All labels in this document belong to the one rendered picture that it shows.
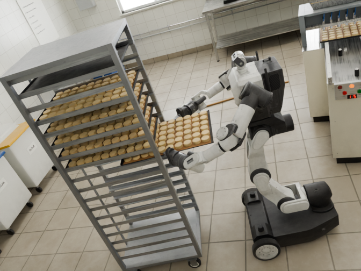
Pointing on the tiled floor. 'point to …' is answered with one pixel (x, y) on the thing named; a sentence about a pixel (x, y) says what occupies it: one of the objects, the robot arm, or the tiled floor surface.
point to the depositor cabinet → (318, 74)
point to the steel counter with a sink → (252, 34)
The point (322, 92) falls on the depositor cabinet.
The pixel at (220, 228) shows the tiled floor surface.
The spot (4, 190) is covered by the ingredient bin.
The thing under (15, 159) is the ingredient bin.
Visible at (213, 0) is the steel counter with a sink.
